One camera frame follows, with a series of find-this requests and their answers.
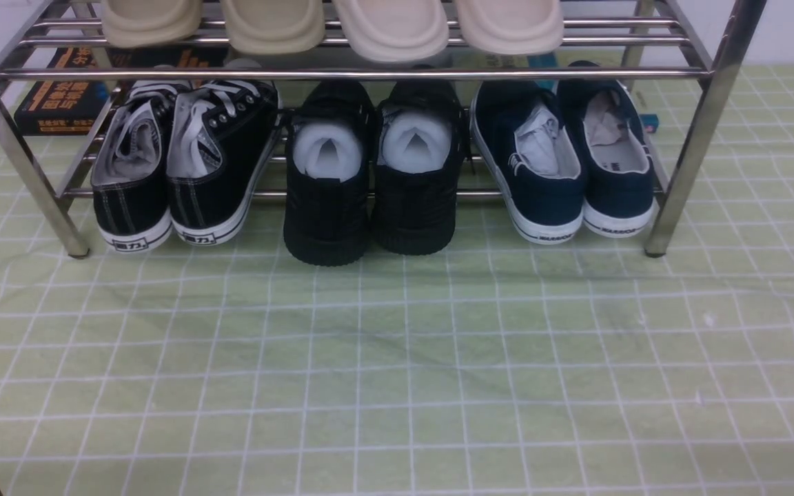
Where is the navy slip-on shoe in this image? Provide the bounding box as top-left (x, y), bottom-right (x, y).
top-left (469, 81), bottom-right (587, 245)
top-left (554, 78), bottom-right (655, 238)

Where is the stainless steel shoe rack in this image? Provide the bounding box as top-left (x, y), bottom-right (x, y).
top-left (0, 1), bottom-right (766, 260)

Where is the all black shoe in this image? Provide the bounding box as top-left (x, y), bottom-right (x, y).
top-left (283, 81), bottom-right (378, 267)
top-left (371, 81), bottom-right (470, 256)

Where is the green checkered tablecloth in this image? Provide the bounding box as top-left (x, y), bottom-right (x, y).
top-left (0, 65), bottom-right (794, 495)

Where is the green blue book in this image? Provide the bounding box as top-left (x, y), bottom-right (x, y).
top-left (452, 50), bottom-right (660, 134)

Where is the black white laced sneaker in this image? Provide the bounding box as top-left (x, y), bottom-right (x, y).
top-left (165, 79), bottom-right (283, 246)

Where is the cream slipper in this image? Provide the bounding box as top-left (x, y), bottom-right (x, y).
top-left (332, 1), bottom-right (449, 63)
top-left (454, 1), bottom-right (564, 56)

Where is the beige slipper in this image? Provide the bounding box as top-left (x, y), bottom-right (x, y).
top-left (101, 1), bottom-right (203, 48)
top-left (220, 1), bottom-right (325, 54)

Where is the black white canvas sneaker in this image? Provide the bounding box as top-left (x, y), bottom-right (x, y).
top-left (90, 81), bottom-right (192, 254)

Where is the black orange book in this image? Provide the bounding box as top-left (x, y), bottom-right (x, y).
top-left (13, 46), bottom-right (229, 137)

